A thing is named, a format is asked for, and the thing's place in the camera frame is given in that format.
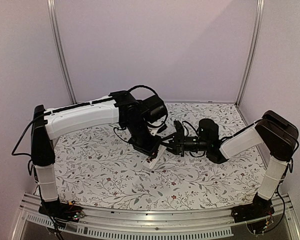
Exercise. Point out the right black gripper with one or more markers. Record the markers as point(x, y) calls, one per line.
point(178, 144)

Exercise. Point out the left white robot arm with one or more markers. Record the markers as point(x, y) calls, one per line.
point(120, 107)

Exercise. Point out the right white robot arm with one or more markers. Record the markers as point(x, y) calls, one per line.
point(277, 134)

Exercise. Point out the right aluminium frame post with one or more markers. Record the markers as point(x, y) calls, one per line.
point(252, 51)

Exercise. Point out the aluminium frame post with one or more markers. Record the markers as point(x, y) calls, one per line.
point(51, 6)
point(252, 51)

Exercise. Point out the white remote battery cover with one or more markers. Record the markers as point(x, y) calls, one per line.
point(147, 170)

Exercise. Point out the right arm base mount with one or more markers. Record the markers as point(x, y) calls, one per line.
point(257, 209)

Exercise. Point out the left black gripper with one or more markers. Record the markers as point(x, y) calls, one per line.
point(148, 150)

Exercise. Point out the front aluminium rail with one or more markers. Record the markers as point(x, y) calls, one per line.
point(200, 224)

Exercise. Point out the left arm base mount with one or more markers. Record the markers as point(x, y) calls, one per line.
point(65, 212)

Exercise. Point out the left aluminium frame post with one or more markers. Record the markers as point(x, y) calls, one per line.
point(51, 6)

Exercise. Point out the floral patterned table mat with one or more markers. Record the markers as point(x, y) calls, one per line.
point(95, 166)

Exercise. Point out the white remote control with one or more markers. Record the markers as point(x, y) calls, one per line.
point(154, 161)

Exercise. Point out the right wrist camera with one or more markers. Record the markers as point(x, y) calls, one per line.
point(179, 128)

